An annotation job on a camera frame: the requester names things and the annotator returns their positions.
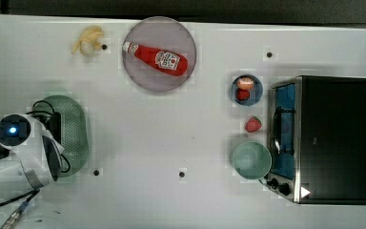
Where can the toy strawberry on table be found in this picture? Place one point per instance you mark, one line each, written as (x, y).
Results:
(253, 125)

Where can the red ketchup bottle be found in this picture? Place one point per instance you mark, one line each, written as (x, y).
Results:
(164, 61)

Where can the peeled toy banana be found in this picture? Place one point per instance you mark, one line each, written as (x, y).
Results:
(89, 41)

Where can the toy food in bowl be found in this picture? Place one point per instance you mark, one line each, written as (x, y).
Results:
(244, 86)

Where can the small blue bowl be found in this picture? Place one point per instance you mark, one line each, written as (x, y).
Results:
(256, 92)

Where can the round grey plate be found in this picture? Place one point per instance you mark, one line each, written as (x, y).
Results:
(162, 33)

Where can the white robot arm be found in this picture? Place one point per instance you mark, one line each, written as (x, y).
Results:
(34, 159)

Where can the mint green cup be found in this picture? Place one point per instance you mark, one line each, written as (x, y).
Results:
(252, 160)

